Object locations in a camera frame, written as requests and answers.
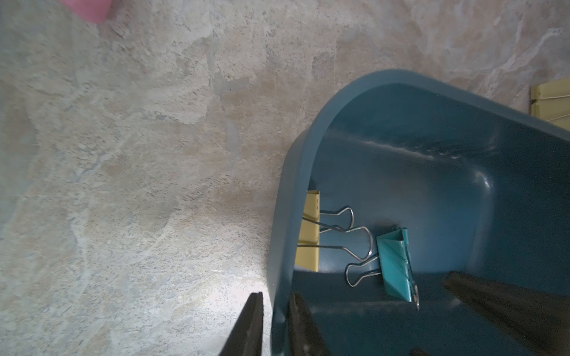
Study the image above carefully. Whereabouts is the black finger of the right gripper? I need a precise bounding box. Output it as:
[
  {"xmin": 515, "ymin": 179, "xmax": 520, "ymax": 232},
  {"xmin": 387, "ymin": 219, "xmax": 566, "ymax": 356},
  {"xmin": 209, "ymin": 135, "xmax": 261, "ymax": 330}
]
[{"xmin": 443, "ymin": 271, "xmax": 569, "ymax": 355}]

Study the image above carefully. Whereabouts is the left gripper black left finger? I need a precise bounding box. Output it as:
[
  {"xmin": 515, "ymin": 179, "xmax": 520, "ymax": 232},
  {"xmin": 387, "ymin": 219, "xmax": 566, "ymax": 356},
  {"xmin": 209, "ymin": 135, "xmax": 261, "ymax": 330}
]
[{"xmin": 219, "ymin": 292, "xmax": 264, "ymax": 356}]

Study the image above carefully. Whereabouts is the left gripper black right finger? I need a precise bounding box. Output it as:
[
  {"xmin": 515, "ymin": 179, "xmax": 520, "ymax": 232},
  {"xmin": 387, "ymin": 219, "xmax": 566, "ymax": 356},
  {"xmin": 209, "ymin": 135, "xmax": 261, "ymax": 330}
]
[{"xmin": 288, "ymin": 293, "xmax": 332, "ymax": 356}]

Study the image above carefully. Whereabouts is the teal plastic storage box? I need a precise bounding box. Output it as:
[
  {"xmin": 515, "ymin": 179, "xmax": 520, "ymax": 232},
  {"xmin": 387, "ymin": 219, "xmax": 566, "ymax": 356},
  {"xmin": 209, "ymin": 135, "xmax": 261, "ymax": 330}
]
[{"xmin": 267, "ymin": 70, "xmax": 569, "ymax": 355}]

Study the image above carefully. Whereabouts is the large yellow binder clip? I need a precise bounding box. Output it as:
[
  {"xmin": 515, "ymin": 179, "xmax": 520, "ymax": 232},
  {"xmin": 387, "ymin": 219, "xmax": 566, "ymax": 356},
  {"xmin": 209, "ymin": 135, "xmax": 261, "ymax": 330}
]
[{"xmin": 530, "ymin": 77, "xmax": 570, "ymax": 131}]

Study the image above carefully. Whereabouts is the small yellow binder clip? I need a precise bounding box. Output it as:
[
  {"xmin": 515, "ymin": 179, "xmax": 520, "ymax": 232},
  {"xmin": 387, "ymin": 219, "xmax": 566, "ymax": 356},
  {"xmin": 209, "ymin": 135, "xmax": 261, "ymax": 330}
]
[{"xmin": 294, "ymin": 190, "xmax": 375, "ymax": 273}]

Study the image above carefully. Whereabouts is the pink toy microphone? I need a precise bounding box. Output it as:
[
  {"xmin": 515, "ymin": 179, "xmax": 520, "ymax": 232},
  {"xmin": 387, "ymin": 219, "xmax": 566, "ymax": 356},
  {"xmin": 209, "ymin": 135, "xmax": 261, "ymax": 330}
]
[{"xmin": 60, "ymin": 0, "xmax": 113, "ymax": 24}]

